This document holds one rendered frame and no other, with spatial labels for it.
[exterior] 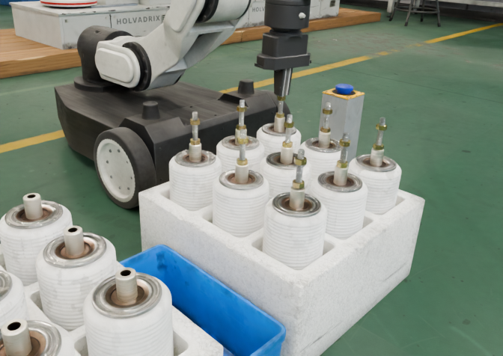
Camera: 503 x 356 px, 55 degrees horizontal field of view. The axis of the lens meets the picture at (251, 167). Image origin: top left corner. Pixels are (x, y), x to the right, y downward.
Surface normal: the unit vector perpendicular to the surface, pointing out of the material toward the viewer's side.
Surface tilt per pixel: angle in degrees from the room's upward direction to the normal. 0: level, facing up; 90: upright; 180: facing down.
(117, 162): 90
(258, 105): 45
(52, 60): 90
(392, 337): 0
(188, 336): 0
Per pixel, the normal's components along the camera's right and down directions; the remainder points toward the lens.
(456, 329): 0.04, -0.91
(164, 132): 0.55, -0.42
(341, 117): -0.69, 0.28
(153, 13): 0.74, 0.30
